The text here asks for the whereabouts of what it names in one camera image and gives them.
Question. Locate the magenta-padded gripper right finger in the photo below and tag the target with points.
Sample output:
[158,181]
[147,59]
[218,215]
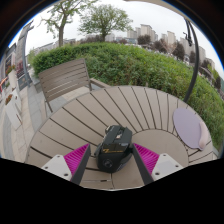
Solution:
[164,164]

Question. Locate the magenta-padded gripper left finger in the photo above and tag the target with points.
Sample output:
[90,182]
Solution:
[60,165]

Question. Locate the black computer mouse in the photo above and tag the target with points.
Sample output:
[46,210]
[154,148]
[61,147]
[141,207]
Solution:
[113,150]

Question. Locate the lilac mouse pad with wrist rest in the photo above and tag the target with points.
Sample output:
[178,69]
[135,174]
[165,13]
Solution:
[186,126]

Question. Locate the white flower planter box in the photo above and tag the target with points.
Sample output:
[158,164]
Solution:
[12,113]

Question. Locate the grey slatted outdoor chair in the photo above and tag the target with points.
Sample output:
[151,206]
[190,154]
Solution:
[63,78]

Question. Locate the green hedge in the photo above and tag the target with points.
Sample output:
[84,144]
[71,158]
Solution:
[140,66]

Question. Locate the dark curved umbrella pole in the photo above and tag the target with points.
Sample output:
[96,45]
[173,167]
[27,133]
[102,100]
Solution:
[196,60]

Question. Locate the grey sign pillar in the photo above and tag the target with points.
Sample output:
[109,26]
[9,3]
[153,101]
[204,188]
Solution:
[22,56]

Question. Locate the group of beige apartment buildings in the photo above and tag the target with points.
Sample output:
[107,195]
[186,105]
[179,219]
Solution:
[146,30]

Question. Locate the sparse-leaved tree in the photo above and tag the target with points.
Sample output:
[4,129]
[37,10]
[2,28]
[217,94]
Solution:
[61,30]

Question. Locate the round-crowned green tree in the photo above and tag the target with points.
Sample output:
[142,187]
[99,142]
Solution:
[104,19]

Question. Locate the beige umbrella canopy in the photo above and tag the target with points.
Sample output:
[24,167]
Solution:
[150,1]

